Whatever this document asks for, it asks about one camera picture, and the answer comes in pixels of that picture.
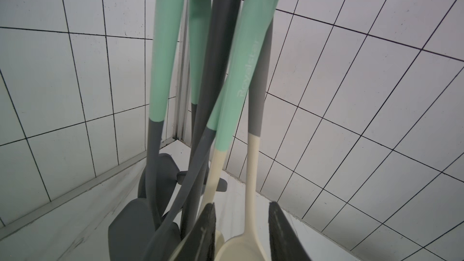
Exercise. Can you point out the grey kitchen utensil rack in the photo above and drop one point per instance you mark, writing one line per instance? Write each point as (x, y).
(223, 20)

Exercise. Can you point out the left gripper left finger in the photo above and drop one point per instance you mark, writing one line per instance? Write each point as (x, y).
(200, 244)

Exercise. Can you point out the cream spatula green handle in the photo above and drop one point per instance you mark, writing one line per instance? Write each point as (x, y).
(249, 34)

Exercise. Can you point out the grey utensil green handle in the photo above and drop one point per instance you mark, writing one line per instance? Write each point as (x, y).
(131, 231)

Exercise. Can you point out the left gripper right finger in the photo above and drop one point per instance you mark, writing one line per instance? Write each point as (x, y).
(284, 243)

